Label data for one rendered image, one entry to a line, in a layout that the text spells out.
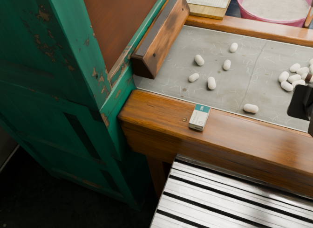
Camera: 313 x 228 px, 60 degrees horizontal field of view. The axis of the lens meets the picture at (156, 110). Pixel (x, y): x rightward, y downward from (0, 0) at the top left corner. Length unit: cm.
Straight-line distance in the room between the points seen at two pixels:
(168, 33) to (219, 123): 29
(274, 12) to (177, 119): 55
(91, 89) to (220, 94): 35
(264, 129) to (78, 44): 44
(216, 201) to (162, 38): 43
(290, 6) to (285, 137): 54
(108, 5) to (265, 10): 62
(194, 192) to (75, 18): 46
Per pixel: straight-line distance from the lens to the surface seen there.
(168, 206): 67
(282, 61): 86
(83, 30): 51
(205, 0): 100
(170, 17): 80
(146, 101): 70
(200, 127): 64
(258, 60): 85
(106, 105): 63
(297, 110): 60
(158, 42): 73
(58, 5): 45
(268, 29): 92
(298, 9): 109
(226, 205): 68
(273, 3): 108
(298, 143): 68
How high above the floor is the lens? 132
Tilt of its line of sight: 54 degrees down
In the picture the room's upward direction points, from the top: 9 degrees counter-clockwise
